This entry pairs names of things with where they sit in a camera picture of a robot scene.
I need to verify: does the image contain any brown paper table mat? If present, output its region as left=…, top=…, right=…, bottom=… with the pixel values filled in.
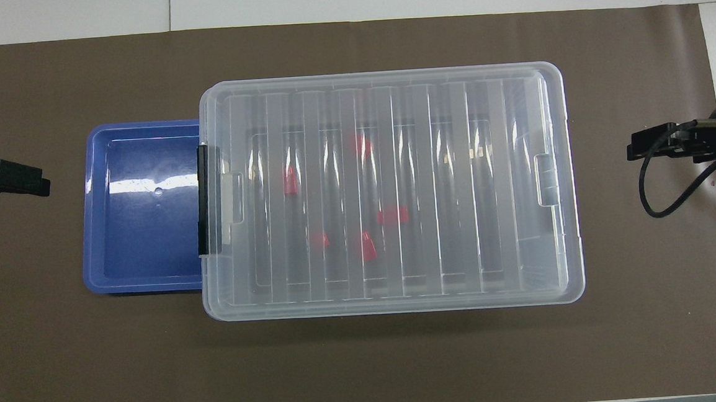
left=0, top=0, right=716, bottom=402

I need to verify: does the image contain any clear plastic storage box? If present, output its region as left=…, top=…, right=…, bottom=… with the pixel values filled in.
left=189, top=61, right=587, bottom=326

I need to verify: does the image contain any blue plastic tray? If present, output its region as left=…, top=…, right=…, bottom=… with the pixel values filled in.
left=74, top=118, right=212, bottom=297

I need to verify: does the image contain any black box latch handle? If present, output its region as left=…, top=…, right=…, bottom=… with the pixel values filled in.
left=192, top=144, right=215, bottom=257

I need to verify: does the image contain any clear ribbed plastic lid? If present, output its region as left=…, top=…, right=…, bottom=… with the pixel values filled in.
left=192, top=60, right=587, bottom=326

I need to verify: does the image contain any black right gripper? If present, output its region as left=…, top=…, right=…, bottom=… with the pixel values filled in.
left=625, top=118, right=716, bottom=168

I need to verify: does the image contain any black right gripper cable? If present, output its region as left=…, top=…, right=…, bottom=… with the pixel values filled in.
left=635, top=118, right=716, bottom=220

